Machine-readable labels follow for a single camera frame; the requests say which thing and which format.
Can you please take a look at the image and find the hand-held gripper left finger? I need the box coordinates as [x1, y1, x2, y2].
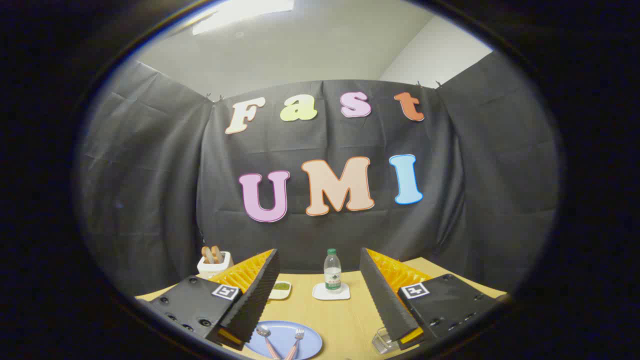
[148, 248, 281, 351]

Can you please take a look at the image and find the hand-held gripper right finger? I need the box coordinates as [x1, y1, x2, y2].
[359, 247, 501, 351]

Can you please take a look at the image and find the small white dish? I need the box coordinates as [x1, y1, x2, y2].
[268, 280, 292, 301]

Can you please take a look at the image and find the clear plastic box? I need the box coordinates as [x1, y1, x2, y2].
[371, 327, 401, 355]

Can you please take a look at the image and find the white utensil holder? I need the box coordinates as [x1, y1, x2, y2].
[197, 251, 234, 280]

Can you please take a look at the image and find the white square coaster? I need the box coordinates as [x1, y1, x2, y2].
[312, 282, 351, 301]

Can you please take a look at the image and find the clear plastic water bottle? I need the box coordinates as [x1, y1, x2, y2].
[323, 248, 343, 293]

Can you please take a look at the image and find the blue round plate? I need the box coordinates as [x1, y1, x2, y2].
[244, 320, 323, 360]

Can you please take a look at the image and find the black backdrop cloth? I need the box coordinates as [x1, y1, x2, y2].
[80, 50, 560, 296]

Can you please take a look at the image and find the ceiling light panel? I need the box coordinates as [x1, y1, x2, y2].
[191, 0, 295, 36]

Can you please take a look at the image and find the pink-handled spoon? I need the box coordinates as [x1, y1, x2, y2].
[256, 325, 281, 360]

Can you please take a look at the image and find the pink-handled fork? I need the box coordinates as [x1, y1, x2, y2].
[284, 328, 305, 360]

